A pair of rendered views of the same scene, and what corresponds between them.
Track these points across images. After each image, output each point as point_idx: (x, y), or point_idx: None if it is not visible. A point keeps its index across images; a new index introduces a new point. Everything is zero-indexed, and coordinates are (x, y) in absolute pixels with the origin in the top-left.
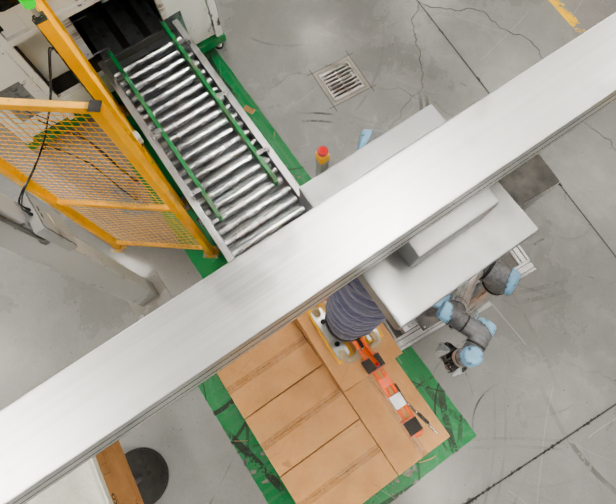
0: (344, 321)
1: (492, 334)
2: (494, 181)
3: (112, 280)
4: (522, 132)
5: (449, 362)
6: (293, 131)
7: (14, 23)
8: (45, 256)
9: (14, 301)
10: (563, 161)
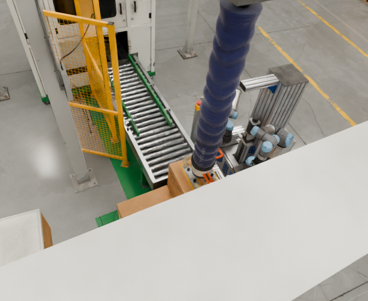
0: (206, 113)
1: (277, 140)
2: None
3: (74, 146)
4: None
5: (255, 157)
6: (181, 117)
7: (64, 32)
8: (55, 101)
9: (5, 169)
10: None
